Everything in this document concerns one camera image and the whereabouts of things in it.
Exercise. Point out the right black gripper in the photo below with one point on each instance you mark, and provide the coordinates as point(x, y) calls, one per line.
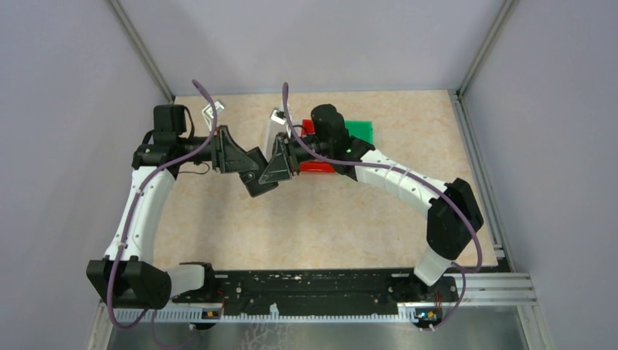
point(283, 163)

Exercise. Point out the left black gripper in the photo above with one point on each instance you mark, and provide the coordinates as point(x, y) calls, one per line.
point(227, 155)

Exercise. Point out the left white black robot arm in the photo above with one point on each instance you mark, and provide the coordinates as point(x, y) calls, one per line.
point(126, 277)

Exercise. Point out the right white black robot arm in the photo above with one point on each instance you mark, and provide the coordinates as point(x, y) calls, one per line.
point(451, 210)

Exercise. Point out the white plastic bin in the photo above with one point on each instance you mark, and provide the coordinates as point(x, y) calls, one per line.
point(272, 130)

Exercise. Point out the red plastic bin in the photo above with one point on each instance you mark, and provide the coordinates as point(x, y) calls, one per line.
point(314, 166)

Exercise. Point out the green plastic bin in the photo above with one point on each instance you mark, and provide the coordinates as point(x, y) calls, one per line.
point(361, 130)

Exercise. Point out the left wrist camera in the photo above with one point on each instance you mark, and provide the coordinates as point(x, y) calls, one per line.
point(208, 112)

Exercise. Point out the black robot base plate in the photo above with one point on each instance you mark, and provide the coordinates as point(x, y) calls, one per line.
point(322, 292)

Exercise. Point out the aluminium frame rail left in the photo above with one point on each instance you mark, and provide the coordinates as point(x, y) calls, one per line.
point(140, 48)

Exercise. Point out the aluminium frame rail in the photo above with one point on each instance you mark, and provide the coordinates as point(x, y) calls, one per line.
point(485, 192)
point(140, 48)

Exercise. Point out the aluminium frame rail right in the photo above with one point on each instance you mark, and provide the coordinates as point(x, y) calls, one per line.
point(485, 192)

